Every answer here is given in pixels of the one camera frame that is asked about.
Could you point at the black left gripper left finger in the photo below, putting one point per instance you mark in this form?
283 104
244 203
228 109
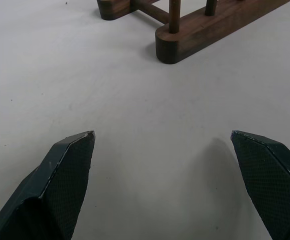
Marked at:
57 190

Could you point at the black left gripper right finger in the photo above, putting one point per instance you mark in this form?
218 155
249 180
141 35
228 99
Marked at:
272 185

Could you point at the dark wooden peg rack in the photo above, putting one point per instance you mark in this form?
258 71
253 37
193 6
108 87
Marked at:
210 27

